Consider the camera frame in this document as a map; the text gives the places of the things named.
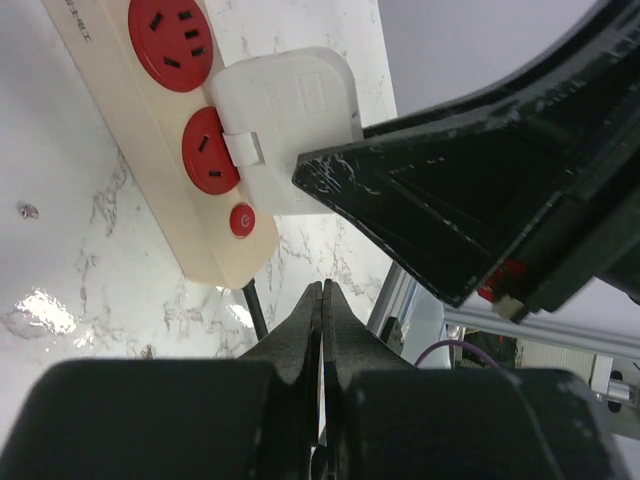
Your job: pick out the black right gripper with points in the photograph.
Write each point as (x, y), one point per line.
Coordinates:
(521, 192)

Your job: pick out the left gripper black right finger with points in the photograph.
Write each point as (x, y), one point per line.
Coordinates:
(387, 419)

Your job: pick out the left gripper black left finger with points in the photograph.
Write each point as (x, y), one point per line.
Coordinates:
(253, 417)

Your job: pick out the white adapter plug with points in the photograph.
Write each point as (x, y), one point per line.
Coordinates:
(276, 107)

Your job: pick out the beige red power strip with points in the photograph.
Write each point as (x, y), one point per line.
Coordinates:
(146, 65)

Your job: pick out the right aluminium frame post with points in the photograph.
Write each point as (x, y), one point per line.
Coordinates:
(595, 336)

